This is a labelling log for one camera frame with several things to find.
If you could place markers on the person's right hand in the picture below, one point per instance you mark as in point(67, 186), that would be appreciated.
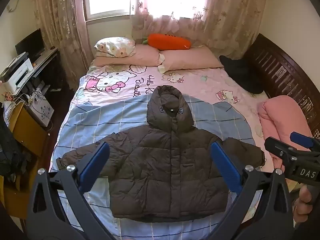
point(303, 205)

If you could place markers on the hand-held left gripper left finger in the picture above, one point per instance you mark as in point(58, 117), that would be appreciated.
point(95, 165)

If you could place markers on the beige lace curtain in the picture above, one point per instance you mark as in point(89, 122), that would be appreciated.
point(62, 17)
point(220, 17)

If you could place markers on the small cream cloth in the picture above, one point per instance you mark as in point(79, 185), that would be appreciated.
point(162, 66)

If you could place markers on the dark clothes pile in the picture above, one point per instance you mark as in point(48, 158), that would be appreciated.
point(11, 152)

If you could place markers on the white printer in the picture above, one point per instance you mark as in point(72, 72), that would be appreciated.
point(17, 75)

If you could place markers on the floral white pillow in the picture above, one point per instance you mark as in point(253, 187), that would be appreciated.
point(115, 45)

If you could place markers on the pink pillow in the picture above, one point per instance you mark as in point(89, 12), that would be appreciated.
point(130, 57)
point(192, 58)

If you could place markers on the black garment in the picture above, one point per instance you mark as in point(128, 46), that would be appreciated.
point(242, 75)

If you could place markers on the yellow wooden cabinet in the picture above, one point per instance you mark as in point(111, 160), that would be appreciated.
point(27, 130)

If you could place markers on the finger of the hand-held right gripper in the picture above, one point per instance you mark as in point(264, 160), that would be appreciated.
point(277, 148)
point(301, 139)

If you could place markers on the dark wooden headboard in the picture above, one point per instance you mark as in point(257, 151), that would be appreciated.
point(280, 67)

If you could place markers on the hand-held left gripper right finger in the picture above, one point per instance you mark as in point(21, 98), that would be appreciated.
point(225, 165)

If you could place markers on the brown hooded puffer jacket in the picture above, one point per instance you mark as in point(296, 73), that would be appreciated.
point(162, 167)

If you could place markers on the pink quilt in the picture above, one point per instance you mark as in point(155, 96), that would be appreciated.
point(282, 120)

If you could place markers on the black monitor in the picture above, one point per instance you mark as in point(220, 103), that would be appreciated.
point(30, 42)

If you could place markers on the orange carrot plush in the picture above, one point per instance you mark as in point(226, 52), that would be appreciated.
point(167, 41)

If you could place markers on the dark computer desk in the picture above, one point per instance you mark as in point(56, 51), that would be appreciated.
point(50, 65)

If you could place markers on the pink and blue printed bedsheet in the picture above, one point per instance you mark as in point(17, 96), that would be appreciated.
point(120, 120)

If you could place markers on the white flowered computer case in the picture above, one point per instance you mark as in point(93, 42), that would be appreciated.
point(41, 110)

